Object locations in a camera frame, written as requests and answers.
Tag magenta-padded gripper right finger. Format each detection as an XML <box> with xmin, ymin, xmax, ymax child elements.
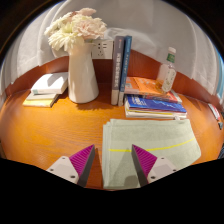
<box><xmin>131</xmin><ymin>144</ymin><xmax>179</xmax><ymax>187</ymax></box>

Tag window with frame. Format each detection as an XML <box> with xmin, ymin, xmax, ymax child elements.
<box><xmin>216</xmin><ymin>49</ymin><xmax>224</xmax><ymax>101</ymax></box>

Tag thin pale book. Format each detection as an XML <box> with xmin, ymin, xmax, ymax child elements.
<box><xmin>25</xmin><ymin>92</ymin><xmax>60</xmax><ymax>102</ymax></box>

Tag white curtain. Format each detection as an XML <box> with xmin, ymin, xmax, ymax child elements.
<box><xmin>0</xmin><ymin>0</ymin><xmax>224</xmax><ymax>101</ymax></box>

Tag clear plastic bottle green label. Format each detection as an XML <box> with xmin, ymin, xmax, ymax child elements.
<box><xmin>157</xmin><ymin>46</ymin><xmax>178</xmax><ymax>93</ymax></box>

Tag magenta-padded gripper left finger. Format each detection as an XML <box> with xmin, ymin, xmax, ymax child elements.
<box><xmin>46</xmin><ymin>144</ymin><xmax>96</xmax><ymax>188</ymax></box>

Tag flat yellow book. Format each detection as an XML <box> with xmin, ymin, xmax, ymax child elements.
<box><xmin>22</xmin><ymin>96</ymin><xmax>59</xmax><ymax>108</ymax></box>

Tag red booklet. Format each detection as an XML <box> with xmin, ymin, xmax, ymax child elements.
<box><xmin>207</xmin><ymin>102</ymin><xmax>222</xmax><ymax>122</ymax></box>

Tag white and pink flower bouquet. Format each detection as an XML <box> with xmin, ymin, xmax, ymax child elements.
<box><xmin>43</xmin><ymin>7</ymin><xmax>108</xmax><ymax>54</ymax></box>

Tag flat blue book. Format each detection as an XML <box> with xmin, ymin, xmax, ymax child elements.
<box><xmin>125</xmin><ymin>94</ymin><xmax>188</xmax><ymax>114</ymax></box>

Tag white wall socket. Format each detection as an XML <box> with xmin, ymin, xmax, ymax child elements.
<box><xmin>91</xmin><ymin>39</ymin><xmax>115</xmax><ymax>61</ymax></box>

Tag grey-green towel with yellow stripe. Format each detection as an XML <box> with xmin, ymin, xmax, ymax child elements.
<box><xmin>101</xmin><ymin>118</ymin><xmax>202</xmax><ymax>190</ymax></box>

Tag flat white book under stack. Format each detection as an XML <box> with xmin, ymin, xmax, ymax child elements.
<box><xmin>124</xmin><ymin>99</ymin><xmax>188</xmax><ymax>120</ymax></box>

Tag flat orange book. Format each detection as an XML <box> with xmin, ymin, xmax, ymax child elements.
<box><xmin>124</xmin><ymin>76</ymin><xmax>166</xmax><ymax>96</ymax></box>

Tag thick white book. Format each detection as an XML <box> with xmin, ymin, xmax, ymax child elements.
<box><xmin>30</xmin><ymin>71</ymin><xmax>69</xmax><ymax>96</ymax></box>

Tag flat red book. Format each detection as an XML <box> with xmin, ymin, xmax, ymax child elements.
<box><xmin>143</xmin><ymin>89</ymin><xmax>183</xmax><ymax>104</ymax></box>

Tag upright grey book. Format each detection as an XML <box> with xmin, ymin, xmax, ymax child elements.
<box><xmin>110</xmin><ymin>35</ymin><xmax>126</xmax><ymax>106</ymax></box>

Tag white ceramic vase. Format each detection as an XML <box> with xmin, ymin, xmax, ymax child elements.
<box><xmin>67</xmin><ymin>42</ymin><xmax>100</xmax><ymax>104</ymax></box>

